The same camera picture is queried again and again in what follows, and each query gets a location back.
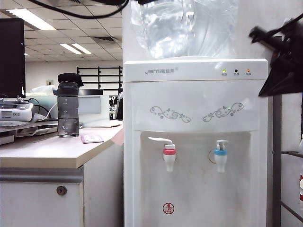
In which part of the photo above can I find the white plastic bag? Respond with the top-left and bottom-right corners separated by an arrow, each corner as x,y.
31,85 -> 55,96

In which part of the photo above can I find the white background box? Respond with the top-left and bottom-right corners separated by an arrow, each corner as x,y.
78,89 -> 111,128

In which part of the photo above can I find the blue-collared white tap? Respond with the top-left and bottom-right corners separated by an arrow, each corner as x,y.
208,139 -> 229,174

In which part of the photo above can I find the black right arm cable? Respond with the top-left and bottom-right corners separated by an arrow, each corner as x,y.
269,13 -> 303,36

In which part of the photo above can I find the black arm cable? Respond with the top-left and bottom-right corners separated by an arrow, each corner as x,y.
27,0 -> 130,19
269,13 -> 303,36

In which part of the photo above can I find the white desk cabinet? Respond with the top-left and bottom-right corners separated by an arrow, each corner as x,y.
0,122 -> 125,227

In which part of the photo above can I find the clear plastic mug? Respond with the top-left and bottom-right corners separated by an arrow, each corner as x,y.
141,0 -> 201,59

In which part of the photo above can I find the twin-tube ceiling light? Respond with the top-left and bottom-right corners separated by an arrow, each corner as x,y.
60,43 -> 92,55

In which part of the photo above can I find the pink-collared white tap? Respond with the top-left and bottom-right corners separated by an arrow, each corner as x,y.
147,136 -> 177,173

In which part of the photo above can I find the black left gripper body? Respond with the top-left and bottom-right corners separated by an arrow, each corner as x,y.
137,0 -> 167,5

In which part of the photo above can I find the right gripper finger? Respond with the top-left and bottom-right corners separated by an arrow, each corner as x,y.
258,51 -> 303,97

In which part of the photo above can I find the pink booklet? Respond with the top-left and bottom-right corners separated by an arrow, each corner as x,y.
80,133 -> 105,144

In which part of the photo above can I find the white water dispenser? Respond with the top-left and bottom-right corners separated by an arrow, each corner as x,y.
123,57 -> 270,227

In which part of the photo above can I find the ceiling air vent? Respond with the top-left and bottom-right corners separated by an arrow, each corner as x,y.
92,35 -> 116,43

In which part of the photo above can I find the wide ceiling light panel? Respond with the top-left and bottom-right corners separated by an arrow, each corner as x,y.
6,8 -> 57,31

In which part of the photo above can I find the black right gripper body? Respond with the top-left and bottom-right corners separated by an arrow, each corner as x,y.
248,25 -> 303,62

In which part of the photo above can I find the grey paper tray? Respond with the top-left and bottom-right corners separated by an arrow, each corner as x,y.
0,120 -> 60,145

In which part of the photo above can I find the thin black desk cable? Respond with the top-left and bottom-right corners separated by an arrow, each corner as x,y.
28,97 -> 52,116

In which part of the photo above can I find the grey transparent drink bottle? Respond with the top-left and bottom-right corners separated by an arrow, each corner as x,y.
57,81 -> 80,138

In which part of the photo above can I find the white desk cable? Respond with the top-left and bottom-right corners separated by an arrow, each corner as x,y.
44,101 -> 60,119

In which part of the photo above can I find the clear plastic-wrapped water jug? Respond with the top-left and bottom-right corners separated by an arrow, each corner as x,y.
130,0 -> 239,60

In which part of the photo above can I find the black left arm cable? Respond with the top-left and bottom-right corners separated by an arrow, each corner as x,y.
27,0 -> 130,19

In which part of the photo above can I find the grey metal rack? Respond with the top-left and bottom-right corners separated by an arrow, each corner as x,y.
273,35 -> 303,227

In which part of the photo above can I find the white electronic device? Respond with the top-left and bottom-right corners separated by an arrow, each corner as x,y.
0,101 -> 35,122

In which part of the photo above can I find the black background shelf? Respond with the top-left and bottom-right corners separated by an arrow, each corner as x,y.
76,66 -> 124,89

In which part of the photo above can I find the black chair headrest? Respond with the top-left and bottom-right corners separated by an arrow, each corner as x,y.
57,72 -> 85,87

